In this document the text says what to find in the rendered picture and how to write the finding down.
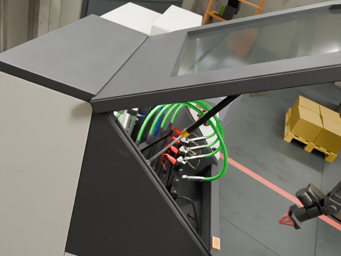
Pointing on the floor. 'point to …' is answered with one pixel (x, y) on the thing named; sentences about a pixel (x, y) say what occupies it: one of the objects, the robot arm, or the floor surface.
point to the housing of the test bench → (55, 122)
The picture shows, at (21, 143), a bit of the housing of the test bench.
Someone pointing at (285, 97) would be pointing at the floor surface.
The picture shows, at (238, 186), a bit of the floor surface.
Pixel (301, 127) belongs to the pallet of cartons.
